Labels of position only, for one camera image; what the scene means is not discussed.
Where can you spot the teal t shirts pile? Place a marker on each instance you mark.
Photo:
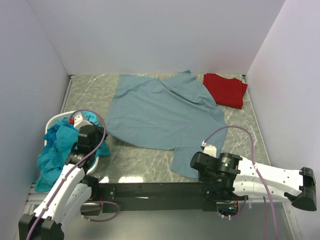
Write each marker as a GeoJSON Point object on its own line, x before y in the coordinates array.
{"type": "Point", "coordinates": [50, 162]}

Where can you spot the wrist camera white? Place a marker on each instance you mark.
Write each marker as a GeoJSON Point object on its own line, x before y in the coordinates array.
{"type": "Point", "coordinates": [79, 120]}
{"type": "Point", "coordinates": [209, 149]}

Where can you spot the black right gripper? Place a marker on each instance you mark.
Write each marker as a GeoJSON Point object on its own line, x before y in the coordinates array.
{"type": "Point", "coordinates": [196, 163]}

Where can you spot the white laundry basket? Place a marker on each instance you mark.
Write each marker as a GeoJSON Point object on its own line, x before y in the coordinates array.
{"type": "Point", "coordinates": [59, 117]}

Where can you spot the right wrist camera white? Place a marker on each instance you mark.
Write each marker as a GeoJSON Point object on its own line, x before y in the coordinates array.
{"type": "Point", "coordinates": [209, 149]}

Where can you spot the aluminium frame rail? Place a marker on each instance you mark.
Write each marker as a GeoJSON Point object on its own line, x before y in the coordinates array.
{"type": "Point", "coordinates": [35, 198]}

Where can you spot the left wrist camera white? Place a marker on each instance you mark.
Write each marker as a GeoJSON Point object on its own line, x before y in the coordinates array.
{"type": "Point", "coordinates": [79, 120]}

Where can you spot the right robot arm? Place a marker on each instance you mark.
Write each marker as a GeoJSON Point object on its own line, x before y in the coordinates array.
{"type": "Point", "coordinates": [230, 177]}

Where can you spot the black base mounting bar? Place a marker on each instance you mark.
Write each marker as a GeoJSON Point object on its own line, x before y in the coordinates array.
{"type": "Point", "coordinates": [165, 196]}

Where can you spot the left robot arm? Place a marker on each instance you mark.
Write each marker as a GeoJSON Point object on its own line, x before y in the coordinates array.
{"type": "Point", "coordinates": [45, 223]}

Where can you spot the grey-blue t shirt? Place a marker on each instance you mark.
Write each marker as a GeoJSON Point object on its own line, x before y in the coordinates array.
{"type": "Point", "coordinates": [176, 113]}

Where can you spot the red folded t shirt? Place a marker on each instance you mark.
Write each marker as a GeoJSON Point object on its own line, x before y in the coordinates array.
{"type": "Point", "coordinates": [228, 92]}

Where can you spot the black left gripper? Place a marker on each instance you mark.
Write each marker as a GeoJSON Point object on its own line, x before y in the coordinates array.
{"type": "Point", "coordinates": [99, 132]}

